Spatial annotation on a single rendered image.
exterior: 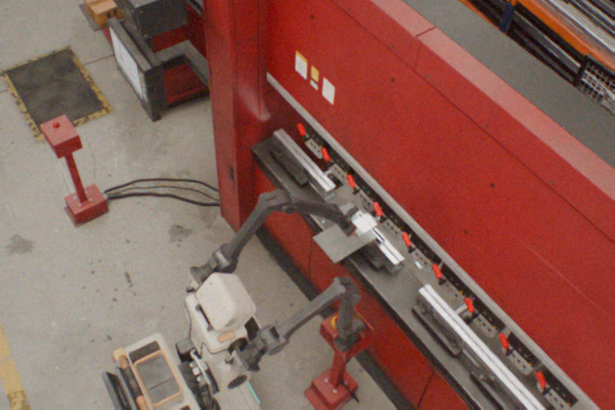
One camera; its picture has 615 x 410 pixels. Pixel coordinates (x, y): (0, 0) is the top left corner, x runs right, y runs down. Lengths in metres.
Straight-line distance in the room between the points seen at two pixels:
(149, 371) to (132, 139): 2.42
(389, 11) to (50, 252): 2.98
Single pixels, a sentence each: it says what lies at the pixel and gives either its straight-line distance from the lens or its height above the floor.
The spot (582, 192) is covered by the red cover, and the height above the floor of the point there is 2.24.
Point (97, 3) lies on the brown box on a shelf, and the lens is 4.69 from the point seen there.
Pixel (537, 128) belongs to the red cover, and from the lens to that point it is 2.30.
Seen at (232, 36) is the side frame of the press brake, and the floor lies 1.72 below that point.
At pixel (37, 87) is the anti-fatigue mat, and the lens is 5.84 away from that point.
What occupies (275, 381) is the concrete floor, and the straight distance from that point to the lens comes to 4.18.
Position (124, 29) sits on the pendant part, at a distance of 3.66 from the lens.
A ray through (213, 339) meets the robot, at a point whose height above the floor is 1.24.
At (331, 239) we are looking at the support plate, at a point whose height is 1.00.
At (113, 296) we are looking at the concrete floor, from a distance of 4.53.
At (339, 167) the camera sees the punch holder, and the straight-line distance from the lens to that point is 3.41.
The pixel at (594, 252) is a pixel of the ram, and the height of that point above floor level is 2.05.
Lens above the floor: 3.86
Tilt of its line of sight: 51 degrees down
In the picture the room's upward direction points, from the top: 4 degrees clockwise
